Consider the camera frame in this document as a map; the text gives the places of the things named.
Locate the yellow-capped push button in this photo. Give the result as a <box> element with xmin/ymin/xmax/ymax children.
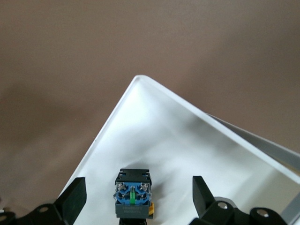
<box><xmin>114</xmin><ymin>168</ymin><xmax>156</xmax><ymax>225</ymax></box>

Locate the white drawer cabinet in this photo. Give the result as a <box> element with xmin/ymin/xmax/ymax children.
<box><xmin>206</xmin><ymin>113</ymin><xmax>300</xmax><ymax>169</ymax></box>

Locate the brown paper table cover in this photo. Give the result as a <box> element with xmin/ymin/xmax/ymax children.
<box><xmin>0</xmin><ymin>0</ymin><xmax>300</xmax><ymax>225</ymax></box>

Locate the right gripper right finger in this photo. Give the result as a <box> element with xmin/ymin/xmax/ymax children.
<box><xmin>192</xmin><ymin>175</ymin><xmax>249</xmax><ymax>225</ymax></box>

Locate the white plastic tray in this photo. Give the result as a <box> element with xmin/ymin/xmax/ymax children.
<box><xmin>57</xmin><ymin>74</ymin><xmax>300</xmax><ymax>225</ymax></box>

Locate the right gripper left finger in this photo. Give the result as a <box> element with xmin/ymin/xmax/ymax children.
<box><xmin>15</xmin><ymin>177</ymin><xmax>87</xmax><ymax>225</ymax></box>

